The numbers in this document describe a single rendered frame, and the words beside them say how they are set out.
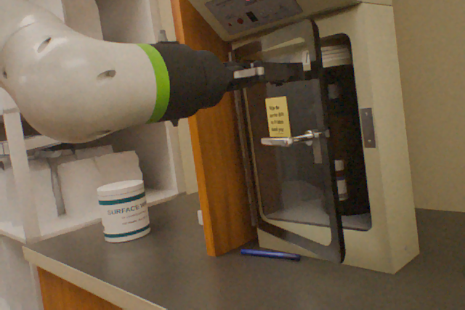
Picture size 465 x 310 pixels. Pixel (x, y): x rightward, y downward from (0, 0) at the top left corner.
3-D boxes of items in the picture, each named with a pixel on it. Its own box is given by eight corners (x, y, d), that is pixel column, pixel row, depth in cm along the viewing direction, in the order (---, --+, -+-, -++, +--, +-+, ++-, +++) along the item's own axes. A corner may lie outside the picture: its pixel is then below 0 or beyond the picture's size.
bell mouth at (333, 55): (319, 73, 101) (316, 50, 101) (391, 60, 88) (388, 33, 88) (270, 78, 89) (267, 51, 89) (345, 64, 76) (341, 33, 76)
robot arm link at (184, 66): (133, 132, 53) (176, 128, 47) (118, 38, 52) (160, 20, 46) (172, 125, 57) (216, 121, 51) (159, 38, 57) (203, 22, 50)
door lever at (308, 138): (285, 144, 78) (283, 130, 78) (315, 145, 70) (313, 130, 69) (259, 149, 76) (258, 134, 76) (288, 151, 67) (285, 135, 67)
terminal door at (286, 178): (258, 226, 96) (234, 49, 93) (346, 266, 68) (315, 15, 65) (255, 227, 96) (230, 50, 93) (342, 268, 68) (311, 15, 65)
